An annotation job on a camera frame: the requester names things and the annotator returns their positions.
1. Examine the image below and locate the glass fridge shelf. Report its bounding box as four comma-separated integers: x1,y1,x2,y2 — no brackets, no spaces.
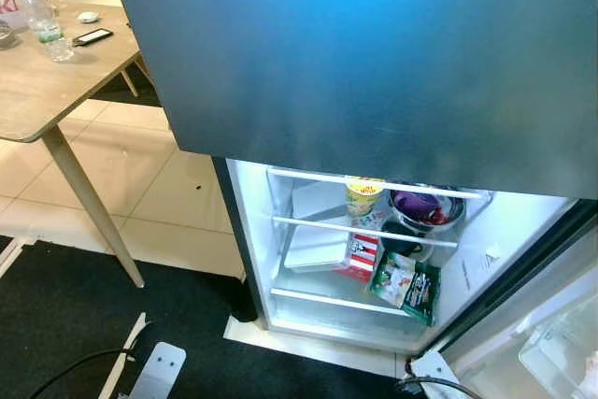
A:
271,215,461,249
269,167,491,202
269,287,421,318

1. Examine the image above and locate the steel bowl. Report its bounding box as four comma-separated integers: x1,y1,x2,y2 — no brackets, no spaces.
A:
388,184,468,236

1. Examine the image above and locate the purple food packet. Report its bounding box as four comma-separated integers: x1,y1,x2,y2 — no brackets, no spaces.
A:
392,191,459,225

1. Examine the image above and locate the black bowl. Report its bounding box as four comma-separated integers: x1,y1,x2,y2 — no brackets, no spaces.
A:
378,221,433,260

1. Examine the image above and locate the green snack packet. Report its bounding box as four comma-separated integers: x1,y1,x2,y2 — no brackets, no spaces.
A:
367,251,442,327

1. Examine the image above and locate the yellow cup noodle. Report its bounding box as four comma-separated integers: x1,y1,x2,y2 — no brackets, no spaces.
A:
344,178,386,232

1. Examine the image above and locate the red white striped box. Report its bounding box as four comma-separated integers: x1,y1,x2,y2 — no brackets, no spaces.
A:
338,231,382,283

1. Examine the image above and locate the white plastic food container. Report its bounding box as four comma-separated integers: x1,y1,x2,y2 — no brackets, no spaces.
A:
283,226,354,274

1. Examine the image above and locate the white floor board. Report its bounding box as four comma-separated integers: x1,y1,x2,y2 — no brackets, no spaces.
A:
222,315,412,379

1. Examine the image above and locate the black foam puzzle mat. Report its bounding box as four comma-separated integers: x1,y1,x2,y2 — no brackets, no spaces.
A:
89,61,164,108

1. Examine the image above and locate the black phone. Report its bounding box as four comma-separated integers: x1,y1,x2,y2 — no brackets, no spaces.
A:
72,28,115,48

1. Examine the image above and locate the wooden table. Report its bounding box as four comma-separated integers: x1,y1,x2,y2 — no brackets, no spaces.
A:
0,2,150,290

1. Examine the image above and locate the black floor mat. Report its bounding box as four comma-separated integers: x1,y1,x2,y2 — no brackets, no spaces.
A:
0,238,417,399

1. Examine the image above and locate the clear plastic water bottle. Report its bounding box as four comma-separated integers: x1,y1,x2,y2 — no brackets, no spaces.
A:
7,0,74,64

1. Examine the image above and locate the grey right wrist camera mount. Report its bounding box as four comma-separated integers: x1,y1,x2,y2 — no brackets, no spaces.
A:
411,350,468,399

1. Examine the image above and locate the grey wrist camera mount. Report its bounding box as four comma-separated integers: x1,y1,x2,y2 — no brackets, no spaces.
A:
129,342,187,399
411,350,468,399

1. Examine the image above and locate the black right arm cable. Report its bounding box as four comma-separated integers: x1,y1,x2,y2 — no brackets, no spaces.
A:
394,374,482,399

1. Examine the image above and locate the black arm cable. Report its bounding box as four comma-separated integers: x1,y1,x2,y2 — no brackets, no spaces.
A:
394,374,482,399
28,348,141,399

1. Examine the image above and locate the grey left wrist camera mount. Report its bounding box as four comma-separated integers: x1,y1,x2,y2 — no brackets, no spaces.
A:
129,342,187,399

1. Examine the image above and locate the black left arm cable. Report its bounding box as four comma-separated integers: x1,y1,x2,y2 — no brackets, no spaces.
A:
28,348,141,399

